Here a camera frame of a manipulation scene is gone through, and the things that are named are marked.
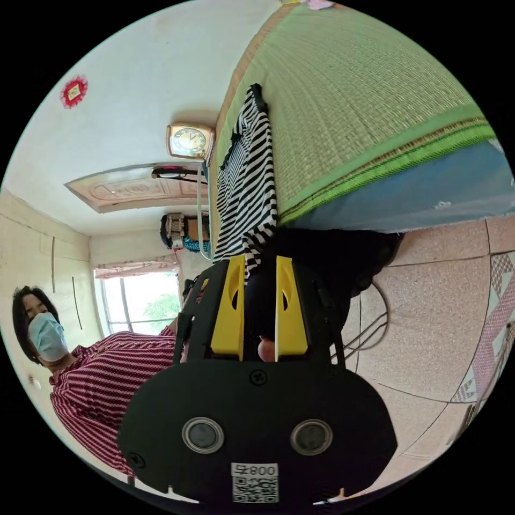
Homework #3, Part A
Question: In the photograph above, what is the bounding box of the pink curtain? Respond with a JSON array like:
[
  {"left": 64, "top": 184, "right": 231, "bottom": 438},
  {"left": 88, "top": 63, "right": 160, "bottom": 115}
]
[{"left": 93, "top": 260, "right": 180, "bottom": 281}]

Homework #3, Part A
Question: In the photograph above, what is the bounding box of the window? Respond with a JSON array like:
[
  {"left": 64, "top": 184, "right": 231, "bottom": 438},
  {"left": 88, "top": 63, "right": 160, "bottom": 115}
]
[{"left": 96, "top": 272, "right": 182, "bottom": 335}]

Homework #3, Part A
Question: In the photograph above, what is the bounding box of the carved wooden door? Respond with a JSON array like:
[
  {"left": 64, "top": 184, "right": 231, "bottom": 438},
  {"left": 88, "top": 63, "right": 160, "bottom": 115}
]
[{"left": 64, "top": 162, "right": 210, "bottom": 215}]

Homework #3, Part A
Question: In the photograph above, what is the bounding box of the black white striped vest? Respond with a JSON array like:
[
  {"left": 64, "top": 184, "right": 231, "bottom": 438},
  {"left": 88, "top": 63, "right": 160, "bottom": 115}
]
[{"left": 212, "top": 83, "right": 279, "bottom": 279}]

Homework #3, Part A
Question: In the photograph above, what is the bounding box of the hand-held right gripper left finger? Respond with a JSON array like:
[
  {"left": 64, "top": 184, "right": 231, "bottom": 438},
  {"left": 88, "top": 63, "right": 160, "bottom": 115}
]
[{"left": 210, "top": 255, "right": 246, "bottom": 362}]

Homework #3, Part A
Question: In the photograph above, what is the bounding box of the black cable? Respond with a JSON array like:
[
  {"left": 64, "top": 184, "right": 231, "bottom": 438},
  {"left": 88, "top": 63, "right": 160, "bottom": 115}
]
[{"left": 341, "top": 277, "right": 390, "bottom": 363}]

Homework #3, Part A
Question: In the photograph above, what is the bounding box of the square gold wall clock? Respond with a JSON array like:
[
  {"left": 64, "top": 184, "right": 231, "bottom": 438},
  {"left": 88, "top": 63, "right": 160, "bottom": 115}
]
[{"left": 166, "top": 122, "right": 216, "bottom": 163}]

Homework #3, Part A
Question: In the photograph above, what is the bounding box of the bed with green woven mat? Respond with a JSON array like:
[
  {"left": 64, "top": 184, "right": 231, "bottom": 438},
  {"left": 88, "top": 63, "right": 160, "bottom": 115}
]
[{"left": 208, "top": 0, "right": 515, "bottom": 235}]

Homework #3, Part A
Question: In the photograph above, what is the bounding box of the person's body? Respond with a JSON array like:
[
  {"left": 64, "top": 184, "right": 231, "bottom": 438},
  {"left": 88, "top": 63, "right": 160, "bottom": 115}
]
[{"left": 11, "top": 229, "right": 404, "bottom": 480}]

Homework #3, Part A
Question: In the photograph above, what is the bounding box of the red wall ornament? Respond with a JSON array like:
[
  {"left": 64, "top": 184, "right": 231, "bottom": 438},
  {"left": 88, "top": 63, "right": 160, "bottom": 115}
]
[{"left": 60, "top": 74, "right": 89, "bottom": 110}]

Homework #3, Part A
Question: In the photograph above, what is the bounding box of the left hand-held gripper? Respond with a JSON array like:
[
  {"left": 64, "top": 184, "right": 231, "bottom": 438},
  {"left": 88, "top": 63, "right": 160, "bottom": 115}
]
[{"left": 182, "top": 275, "right": 210, "bottom": 306}]

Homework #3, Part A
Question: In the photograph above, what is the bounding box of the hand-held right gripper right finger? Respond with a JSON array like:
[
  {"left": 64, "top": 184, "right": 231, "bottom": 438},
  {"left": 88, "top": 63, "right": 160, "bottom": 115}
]
[{"left": 275, "top": 257, "right": 310, "bottom": 363}]

